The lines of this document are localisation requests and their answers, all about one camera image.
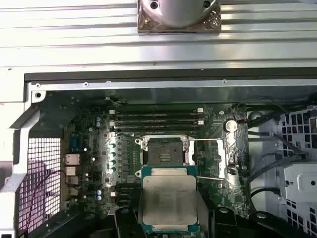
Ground thin red wire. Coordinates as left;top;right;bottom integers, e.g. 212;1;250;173
24;170;67;235

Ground RAM slot white latches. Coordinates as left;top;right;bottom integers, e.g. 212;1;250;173
110;191;139;198
108;120;205;127
108;108;205;117

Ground black PC case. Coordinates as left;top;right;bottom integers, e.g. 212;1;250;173
0;66;317;238

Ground metal socket cover frame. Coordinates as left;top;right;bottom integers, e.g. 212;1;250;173
184;137;228;181

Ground RAM slot black latches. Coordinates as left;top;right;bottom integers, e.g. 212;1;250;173
116;183;141;191
115;126;196;132
115;116;196;122

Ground black cable white connector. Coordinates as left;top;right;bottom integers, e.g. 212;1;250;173
105;96;127;105

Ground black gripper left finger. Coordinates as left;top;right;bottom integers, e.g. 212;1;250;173
112;189;143;238

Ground green motherboard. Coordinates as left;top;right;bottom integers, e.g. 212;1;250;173
63;103;250;238

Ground round silver coin battery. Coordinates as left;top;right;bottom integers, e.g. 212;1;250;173
224;119;238;132

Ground thick black cable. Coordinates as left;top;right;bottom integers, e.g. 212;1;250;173
249;186;282;199

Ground CPU socket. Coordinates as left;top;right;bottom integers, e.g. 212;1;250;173
134;135;197;167

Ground silver perforated drive cage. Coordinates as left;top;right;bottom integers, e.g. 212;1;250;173
247;105;317;238

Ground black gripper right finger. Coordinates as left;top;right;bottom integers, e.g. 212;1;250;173
198;191;309;238

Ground silver green CPU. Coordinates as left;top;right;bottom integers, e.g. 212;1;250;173
140;165;199;234

